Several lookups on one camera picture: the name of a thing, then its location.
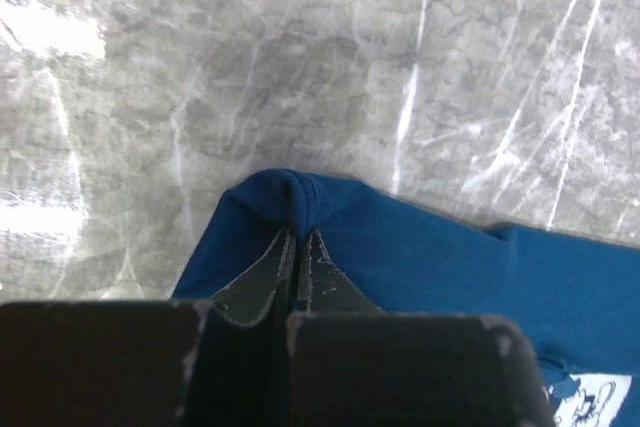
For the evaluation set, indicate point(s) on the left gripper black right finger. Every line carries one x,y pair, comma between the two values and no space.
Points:
352,364

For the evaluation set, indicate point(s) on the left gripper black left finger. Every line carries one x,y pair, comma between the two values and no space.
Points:
218,361

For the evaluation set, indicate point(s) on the blue mickey mouse t-shirt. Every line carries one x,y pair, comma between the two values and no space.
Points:
576,299

